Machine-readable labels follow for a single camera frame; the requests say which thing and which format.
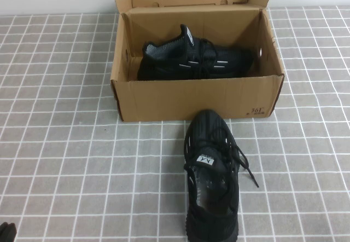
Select black mesh sneaker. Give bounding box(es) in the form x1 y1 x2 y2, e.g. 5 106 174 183
136 24 255 80
182 109 261 242

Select brown cardboard shoe box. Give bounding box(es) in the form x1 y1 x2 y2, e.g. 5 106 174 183
110 0 285 122

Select grey checked tablecloth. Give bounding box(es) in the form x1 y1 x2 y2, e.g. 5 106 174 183
0 5 350 242

